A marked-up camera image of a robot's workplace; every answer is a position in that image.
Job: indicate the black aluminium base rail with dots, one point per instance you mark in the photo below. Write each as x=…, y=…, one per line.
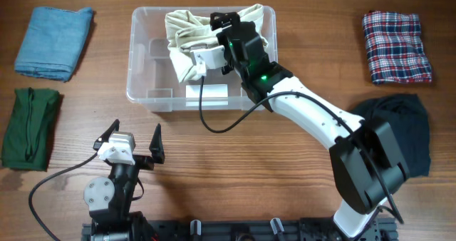
x=381, y=228

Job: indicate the folded black cloth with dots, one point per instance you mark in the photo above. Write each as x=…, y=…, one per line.
x=408, y=118

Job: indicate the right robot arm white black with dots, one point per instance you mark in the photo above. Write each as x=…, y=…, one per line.
x=367, y=162

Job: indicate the red plaid cloth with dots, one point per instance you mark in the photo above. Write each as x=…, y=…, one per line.
x=394, y=48

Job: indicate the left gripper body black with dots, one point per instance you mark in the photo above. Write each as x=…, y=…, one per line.
x=124, y=172

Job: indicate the white label sticker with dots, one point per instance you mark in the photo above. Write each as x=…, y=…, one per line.
x=212, y=95

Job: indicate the folded light blue cloth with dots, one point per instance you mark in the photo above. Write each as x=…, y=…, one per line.
x=53, y=43

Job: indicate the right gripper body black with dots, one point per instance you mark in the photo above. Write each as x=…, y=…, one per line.
x=240, y=68

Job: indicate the folded dark green cloth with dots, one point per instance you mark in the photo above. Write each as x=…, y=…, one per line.
x=26, y=138

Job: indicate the clear plastic storage container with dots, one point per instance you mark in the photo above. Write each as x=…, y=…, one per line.
x=152, y=81

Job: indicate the cream cloth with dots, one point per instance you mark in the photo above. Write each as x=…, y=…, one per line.
x=186, y=31

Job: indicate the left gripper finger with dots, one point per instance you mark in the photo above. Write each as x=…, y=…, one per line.
x=105, y=136
x=156, y=146

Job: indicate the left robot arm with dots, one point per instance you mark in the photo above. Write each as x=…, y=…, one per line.
x=109, y=198

